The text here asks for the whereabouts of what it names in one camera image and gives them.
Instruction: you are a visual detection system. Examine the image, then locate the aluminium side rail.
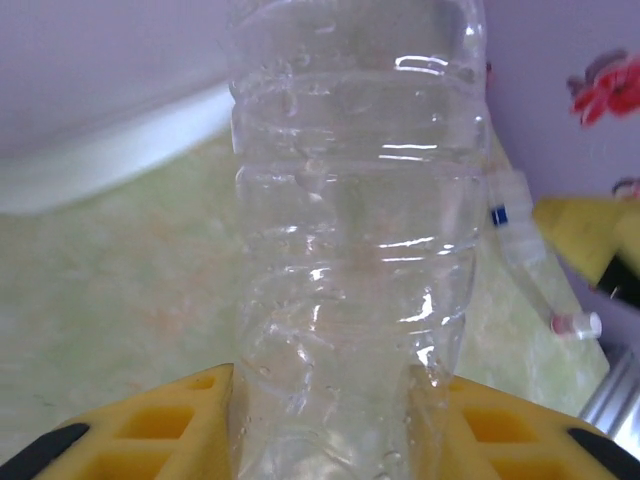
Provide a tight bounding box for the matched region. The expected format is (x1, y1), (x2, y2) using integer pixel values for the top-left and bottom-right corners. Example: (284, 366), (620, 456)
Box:
(578, 347), (640, 437)

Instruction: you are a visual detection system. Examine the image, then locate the clear ribbed unlabelled bottle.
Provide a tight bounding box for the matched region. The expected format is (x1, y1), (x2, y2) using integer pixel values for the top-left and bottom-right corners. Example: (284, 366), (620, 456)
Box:
(225, 0), (489, 480)

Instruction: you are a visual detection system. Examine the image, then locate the clear bottle blue label blue cap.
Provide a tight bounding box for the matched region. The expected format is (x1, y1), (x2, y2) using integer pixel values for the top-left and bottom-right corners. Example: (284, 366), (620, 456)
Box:
(483, 168), (604, 343)

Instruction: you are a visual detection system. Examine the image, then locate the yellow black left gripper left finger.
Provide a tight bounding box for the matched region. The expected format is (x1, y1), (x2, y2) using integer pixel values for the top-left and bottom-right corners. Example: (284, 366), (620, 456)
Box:
(14, 363), (236, 480)

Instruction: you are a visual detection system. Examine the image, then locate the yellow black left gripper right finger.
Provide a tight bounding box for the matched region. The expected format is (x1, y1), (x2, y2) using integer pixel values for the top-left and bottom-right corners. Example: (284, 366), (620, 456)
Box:
(447, 374), (640, 480)

